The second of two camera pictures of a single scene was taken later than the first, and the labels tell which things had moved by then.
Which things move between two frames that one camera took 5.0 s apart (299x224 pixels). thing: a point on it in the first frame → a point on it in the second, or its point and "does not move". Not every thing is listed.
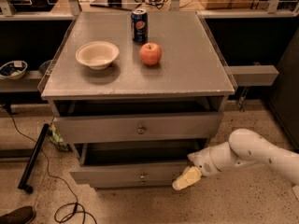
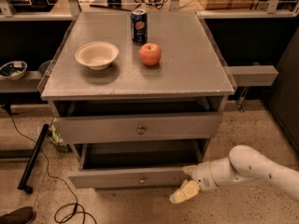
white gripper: [204, 162] → [202, 175]
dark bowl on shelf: [44, 67] does not move
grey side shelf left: [28, 83] does not move
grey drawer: [134, 163] does not move
